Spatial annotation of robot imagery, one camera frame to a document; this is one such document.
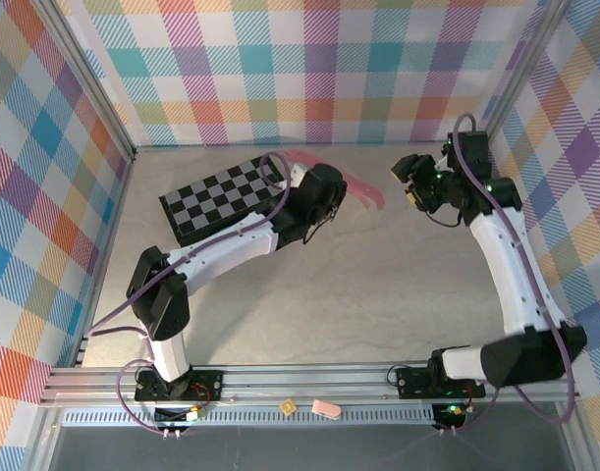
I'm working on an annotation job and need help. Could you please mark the black grey checkerboard plate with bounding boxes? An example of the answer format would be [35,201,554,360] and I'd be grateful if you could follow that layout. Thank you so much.
[159,152,294,249]

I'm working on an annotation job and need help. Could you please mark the pink white eraser block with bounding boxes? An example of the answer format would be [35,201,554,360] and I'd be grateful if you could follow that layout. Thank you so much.
[311,398,342,422]

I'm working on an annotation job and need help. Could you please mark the black electronics board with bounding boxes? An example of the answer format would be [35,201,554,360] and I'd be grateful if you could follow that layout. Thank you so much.
[154,404,206,427]
[432,401,468,429]

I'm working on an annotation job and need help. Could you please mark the thin black camera cable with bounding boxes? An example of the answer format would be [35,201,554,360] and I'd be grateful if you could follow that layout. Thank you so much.
[301,205,341,245]
[424,209,465,229]

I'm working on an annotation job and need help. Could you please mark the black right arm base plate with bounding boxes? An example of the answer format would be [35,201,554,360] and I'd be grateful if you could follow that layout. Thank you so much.
[395,366,488,399]

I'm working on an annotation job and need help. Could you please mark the long aluminium base rail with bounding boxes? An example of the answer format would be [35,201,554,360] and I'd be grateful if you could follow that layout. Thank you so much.
[37,361,584,409]

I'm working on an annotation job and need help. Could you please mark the aluminium side rail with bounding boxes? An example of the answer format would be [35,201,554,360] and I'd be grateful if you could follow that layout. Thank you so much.
[72,149,136,368]

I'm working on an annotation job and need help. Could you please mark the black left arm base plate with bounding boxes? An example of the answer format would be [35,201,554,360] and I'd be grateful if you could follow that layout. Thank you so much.
[134,368,225,402]

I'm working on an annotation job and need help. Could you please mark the grey slotted cable duct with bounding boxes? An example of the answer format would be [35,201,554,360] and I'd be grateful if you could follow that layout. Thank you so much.
[62,403,437,428]

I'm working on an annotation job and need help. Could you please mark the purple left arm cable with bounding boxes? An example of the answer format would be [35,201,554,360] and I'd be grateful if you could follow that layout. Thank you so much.
[86,150,294,437]

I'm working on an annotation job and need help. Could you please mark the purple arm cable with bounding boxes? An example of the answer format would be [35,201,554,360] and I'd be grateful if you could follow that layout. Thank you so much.
[86,150,294,437]
[451,113,575,436]

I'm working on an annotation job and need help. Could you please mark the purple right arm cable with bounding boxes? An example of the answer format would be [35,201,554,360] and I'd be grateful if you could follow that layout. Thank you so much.
[451,113,575,436]

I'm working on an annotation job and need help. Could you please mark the short aluminium frame post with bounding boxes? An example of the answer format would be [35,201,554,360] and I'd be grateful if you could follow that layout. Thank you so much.
[27,406,68,471]
[557,399,598,471]

